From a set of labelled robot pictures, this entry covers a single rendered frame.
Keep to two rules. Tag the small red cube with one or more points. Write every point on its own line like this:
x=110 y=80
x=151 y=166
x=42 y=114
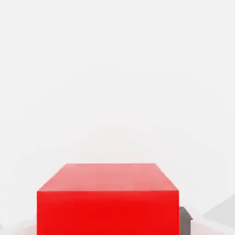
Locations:
x=108 y=211

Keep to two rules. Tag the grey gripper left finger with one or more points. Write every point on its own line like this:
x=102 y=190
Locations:
x=31 y=230

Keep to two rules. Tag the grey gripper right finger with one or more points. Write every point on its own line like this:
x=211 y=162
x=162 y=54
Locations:
x=185 y=223

